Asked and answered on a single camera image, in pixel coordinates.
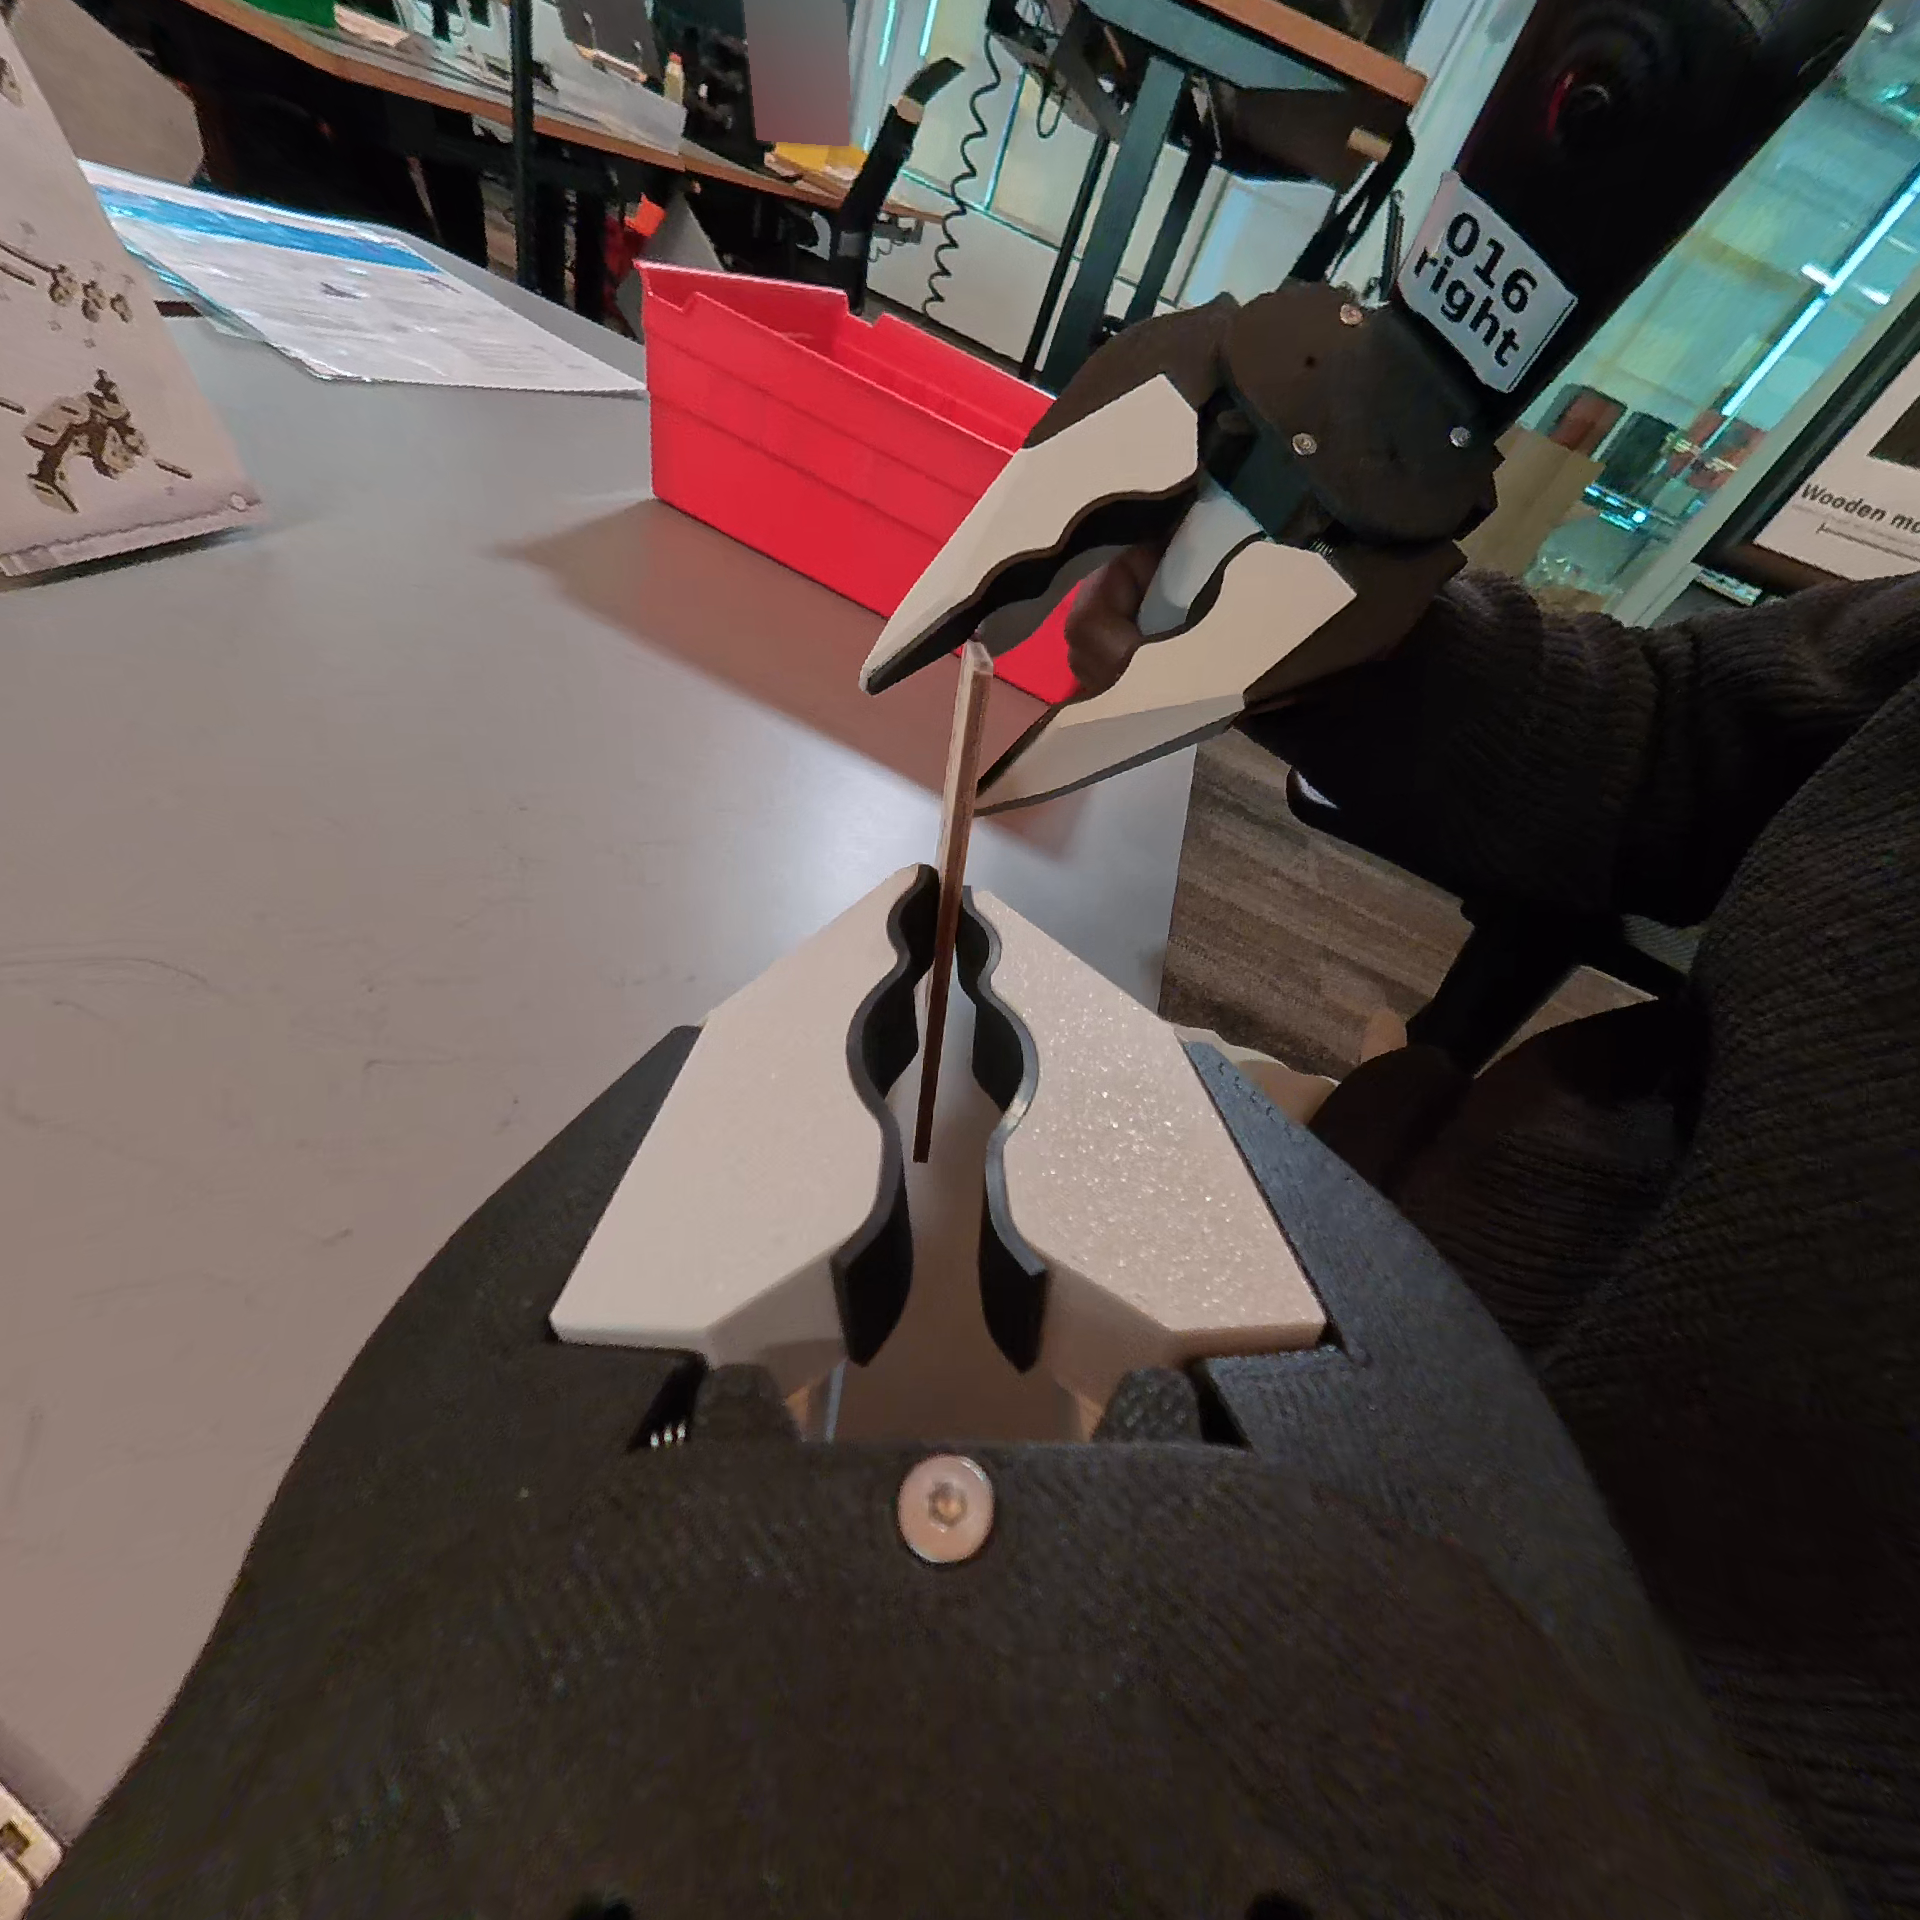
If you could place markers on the grey desk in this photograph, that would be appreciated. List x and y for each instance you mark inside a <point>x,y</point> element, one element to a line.
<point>376,827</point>

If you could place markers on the person's black sweater torso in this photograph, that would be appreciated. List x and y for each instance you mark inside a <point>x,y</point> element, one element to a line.
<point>1769,1200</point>

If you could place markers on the red plastic bin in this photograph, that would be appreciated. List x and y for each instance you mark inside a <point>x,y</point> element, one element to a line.
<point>809,436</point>

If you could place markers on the person's right hand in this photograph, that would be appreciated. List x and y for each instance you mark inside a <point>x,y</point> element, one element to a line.
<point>1108,615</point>

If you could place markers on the printed instruction booklet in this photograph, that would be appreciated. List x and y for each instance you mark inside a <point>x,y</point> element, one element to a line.
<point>105,375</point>

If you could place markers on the person's right forearm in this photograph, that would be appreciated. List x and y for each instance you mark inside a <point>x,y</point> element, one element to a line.
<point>1575,722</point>

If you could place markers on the perforated wooden puzzle sheet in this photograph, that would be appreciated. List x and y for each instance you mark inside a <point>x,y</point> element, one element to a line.
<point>950,931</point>

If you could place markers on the blue and white paper sheet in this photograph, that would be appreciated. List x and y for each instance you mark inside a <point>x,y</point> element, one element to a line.
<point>376,307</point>

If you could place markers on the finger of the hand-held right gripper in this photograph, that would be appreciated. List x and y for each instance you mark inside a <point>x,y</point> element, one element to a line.
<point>1215,662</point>
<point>1049,482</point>

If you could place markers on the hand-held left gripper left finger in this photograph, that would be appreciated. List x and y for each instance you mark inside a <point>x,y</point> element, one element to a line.
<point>734,1186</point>

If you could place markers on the wooden table with dark legs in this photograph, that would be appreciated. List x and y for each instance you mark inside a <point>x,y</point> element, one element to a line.
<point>1142,165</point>

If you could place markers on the wall poster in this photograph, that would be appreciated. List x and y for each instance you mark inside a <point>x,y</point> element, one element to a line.
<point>1846,495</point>

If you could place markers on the long wooden workbench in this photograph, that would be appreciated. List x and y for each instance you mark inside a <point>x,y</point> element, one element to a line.
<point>494,107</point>

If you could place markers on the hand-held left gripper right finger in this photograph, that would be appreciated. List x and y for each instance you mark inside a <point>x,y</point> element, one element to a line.
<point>1142,1186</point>

